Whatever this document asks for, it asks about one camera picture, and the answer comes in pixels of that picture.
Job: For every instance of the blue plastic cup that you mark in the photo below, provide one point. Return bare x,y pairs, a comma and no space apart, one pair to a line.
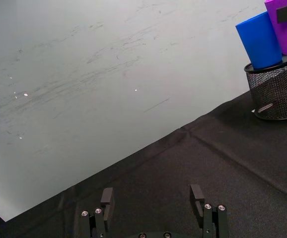
260,42

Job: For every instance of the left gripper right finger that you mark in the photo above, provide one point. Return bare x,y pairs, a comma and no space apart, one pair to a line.
198,198

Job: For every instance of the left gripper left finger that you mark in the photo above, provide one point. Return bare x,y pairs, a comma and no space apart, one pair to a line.
107,198

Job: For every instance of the black table cloth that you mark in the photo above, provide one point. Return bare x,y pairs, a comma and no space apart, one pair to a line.
208,173

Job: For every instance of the black mesh pen holder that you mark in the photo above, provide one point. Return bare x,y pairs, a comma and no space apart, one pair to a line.
277,91

